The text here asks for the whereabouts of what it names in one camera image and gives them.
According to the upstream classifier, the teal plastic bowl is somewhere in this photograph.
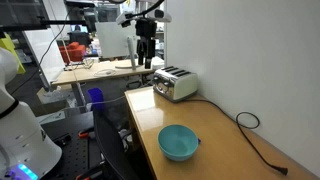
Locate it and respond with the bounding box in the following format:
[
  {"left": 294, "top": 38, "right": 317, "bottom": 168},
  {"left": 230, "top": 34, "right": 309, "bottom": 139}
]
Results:
[{"left": 157, "top": 124, "right": 200, "bottom": 163}]

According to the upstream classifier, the light wooden desk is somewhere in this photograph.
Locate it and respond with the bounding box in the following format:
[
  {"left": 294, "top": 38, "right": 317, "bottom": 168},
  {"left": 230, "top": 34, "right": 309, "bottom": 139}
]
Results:
[{"left": 51, "top": 58, "right": 166, "bottom": 86}]

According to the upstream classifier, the long white cable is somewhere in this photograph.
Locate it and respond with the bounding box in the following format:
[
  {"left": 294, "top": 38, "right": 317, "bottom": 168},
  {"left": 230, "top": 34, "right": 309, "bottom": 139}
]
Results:
[{"left": 35, "top": 95, "right": 128, "bottom": 118}]

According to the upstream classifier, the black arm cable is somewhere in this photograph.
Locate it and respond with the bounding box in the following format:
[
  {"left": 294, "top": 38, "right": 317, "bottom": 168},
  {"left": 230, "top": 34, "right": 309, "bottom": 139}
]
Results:
[{"left": 123, "top": 0, "right": 166, "bottom": 20}]

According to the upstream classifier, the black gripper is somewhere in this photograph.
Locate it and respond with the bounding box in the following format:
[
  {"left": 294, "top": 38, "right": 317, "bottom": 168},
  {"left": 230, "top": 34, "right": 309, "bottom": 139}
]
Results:
[{"left": 134, "top": 17, "right": 158, "bottom": 70}]

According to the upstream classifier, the white monitor with stand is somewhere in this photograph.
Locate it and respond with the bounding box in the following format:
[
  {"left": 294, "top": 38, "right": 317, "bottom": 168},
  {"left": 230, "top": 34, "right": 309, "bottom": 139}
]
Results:
[{"left": 94, "top": 21, "right": 145, "bottom": 71}]

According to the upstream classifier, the black perforated breadboard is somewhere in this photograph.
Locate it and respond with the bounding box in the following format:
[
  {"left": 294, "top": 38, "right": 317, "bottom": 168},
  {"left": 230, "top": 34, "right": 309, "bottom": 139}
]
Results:
[{"left": 39, "top": 111, "right": 105, "bottom": 180}]

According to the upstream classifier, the black toaster power cord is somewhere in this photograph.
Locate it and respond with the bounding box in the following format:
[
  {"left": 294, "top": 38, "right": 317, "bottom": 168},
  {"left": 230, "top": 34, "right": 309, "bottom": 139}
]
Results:
[{"left": 181, "top": 98, "right": 290, "bottom": 177}]

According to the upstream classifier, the coiled white cable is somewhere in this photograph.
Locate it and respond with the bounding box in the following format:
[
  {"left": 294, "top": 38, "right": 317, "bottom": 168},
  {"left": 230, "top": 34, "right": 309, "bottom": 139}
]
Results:
[{"left": 92, "top": 68, "right": 117, "bottom": 78}]

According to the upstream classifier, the cardboard box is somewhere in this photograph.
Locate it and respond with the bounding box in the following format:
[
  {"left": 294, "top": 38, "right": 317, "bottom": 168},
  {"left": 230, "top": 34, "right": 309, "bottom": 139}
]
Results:
[{"left": 35, "top": 85, "right": 78, "bottom": 117}]

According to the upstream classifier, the small orange clamp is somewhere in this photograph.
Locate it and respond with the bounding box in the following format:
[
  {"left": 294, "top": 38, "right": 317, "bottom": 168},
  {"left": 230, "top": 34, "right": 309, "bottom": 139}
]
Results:
[{"left": 77, "top": 127, "right": 96, "bottom": 140}]

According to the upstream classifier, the cream chrome toaster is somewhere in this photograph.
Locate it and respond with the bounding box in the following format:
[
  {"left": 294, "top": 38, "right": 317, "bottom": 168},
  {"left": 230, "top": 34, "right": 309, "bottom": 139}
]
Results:
[{"left": 152, "top": 65, "right": 199, "bottom": 104}]

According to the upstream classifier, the large orange clamp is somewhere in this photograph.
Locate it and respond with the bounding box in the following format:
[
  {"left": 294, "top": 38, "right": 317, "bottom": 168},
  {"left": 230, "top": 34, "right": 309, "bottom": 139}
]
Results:
[{"left": 74, "top": 162, "right": 105, "bottom": 180}]

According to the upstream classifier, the blue plastic container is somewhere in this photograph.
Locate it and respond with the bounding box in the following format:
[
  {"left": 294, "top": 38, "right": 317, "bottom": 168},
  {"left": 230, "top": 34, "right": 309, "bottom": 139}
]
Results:
[{"left": 86, "top": 87, "right": 106, "bottom": 112}]

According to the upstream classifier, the black office chair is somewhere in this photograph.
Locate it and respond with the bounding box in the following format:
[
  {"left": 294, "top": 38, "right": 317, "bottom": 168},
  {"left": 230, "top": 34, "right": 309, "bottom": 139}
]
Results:
[{"left": 92, "top": 109, "right": 142, "bottom": 180}]

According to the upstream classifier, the black camera boom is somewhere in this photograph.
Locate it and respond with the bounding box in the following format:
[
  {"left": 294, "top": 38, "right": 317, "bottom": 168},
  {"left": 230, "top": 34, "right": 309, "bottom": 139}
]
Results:
[{"left": 0, "top": 0, "right": 98, "bottom": 34}]

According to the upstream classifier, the red sofa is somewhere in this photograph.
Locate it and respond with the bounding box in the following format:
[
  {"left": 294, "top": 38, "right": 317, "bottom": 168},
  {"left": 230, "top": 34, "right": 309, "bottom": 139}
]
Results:
[{"left": 58, "top": 41, "right": 87, "bottom": 65}]

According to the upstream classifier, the yellow plastic object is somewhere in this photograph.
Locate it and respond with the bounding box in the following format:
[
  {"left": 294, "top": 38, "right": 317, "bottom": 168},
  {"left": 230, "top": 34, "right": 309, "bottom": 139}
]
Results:
[{"left": 0, "top": 32, "right": 27, "bottom": 76}]

